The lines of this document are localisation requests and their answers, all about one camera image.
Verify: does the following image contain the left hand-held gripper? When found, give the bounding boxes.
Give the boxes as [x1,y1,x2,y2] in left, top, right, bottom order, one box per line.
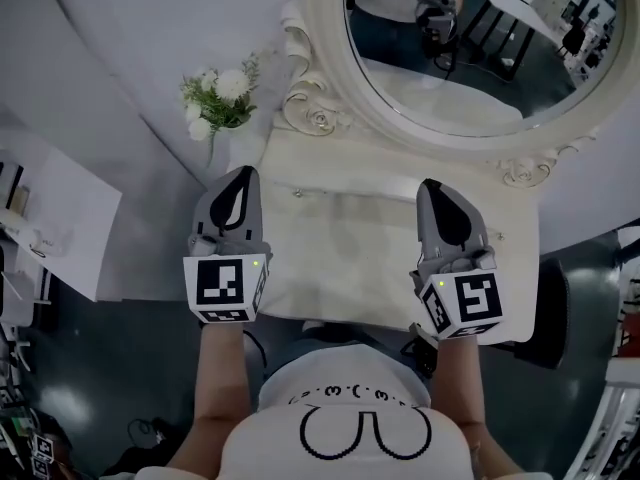
[182,164,274,325]

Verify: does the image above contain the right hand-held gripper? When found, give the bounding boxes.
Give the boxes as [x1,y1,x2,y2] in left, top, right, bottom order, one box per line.
[408,177,504,342]

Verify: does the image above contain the blue jeans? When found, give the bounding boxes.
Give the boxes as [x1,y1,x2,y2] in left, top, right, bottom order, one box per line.
[294,320,401,364]

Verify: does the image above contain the person's left forearm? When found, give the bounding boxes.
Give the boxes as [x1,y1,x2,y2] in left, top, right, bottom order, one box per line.
[164,320,251,480]

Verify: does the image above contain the white flower bouquet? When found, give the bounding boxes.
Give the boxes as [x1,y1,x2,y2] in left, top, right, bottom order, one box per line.
[178,52,261,169]

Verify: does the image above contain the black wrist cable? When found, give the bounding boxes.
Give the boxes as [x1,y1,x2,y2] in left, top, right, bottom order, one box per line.
[399,322,441,377]

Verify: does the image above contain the white printed T-shirt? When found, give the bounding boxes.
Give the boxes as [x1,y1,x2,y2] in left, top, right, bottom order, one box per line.
[214,342,474,480]

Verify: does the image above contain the white ornate oval mirror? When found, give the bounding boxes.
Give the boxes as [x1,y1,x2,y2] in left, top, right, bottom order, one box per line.
[279,0,632,189]

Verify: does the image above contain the white vanity table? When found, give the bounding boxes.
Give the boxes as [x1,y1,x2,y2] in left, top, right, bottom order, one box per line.
[207,112,541,347]

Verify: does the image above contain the white side cabinet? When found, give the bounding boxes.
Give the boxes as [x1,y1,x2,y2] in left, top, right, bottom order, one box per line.
[0,127,124,303]

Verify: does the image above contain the person's right forearm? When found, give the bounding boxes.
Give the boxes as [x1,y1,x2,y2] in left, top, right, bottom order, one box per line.
[429,335,486,480]

